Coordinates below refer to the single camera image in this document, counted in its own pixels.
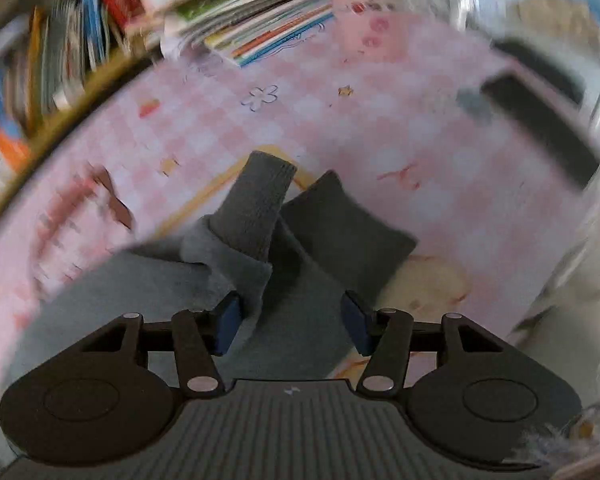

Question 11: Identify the grey sweatshirt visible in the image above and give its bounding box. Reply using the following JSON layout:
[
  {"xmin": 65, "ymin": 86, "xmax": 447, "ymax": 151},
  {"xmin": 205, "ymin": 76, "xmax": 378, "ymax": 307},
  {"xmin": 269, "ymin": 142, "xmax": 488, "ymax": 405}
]
[{"xmin": 2, "ymin": 151, "xmax": 417, "ymax": 386}]

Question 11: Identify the pink checkered table mat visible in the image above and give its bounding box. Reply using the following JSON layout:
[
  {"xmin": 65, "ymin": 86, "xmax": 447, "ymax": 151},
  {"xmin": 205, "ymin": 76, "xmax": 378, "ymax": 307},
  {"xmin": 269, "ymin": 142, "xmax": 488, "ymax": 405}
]
[{"xmin": 0, "ymin": 16, "xmax": 595, "ymax": 380}]

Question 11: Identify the teal hair clip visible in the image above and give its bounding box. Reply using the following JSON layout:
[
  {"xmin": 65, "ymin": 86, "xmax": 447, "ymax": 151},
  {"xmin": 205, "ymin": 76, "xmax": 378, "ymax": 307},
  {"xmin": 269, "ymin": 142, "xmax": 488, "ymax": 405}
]
[{"xmin": 455, "ymin": 88, "xmax": 492, "ymax": 125}]

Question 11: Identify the black left gripper tip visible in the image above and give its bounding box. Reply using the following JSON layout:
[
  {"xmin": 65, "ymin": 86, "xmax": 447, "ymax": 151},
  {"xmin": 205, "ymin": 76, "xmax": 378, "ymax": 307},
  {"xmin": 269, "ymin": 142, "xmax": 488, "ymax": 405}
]
[{"xmin": 480, "ymin": 39, "xmax": 600, "ymax": 190}]

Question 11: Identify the open picture book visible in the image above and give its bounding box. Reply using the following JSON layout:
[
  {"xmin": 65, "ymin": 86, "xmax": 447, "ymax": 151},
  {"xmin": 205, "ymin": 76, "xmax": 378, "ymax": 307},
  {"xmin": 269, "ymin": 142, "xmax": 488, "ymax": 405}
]
[{"xmin": 128, "ymin": 0, "xmax": 332, "ymax": 67}]

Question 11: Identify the wooden bookshelf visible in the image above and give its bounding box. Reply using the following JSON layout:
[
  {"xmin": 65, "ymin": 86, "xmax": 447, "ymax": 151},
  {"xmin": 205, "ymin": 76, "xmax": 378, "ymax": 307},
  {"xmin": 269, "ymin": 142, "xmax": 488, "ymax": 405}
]
[{"xmin": 0, "ymin": 0, "xmax": 157, "ymax": 219}]

